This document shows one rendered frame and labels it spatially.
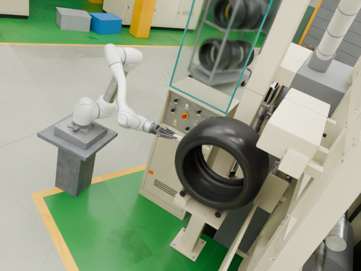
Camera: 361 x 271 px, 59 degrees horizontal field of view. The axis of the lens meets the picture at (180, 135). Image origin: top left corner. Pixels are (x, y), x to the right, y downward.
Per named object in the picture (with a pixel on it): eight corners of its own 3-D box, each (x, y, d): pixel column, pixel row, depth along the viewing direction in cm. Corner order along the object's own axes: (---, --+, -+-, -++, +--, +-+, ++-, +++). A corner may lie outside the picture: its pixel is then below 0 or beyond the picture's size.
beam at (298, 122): (280, 107, 204) (290, 86, 196) (318, 125, 197) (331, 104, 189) (253, 146, 155) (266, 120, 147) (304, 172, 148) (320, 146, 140)
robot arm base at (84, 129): (64, 128, 273) (65, 123, 270) (76, 117, 292) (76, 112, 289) (84, 136, 274) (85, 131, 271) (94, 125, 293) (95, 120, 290)
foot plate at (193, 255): (182, 227, 316) (183, 226, 315) (206, 242, 309) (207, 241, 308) (169, 245, 294) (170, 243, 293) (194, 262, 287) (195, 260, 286)
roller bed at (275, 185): (259, 189, 250) (275, 160, 234) (276, 199, 246) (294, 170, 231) (252, 203, 234) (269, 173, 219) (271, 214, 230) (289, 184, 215)
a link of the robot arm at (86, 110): (69, 116, 280) (73, 94, 269) (87, 114, 293) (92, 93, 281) (77, 127, 272) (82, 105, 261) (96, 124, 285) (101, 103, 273)
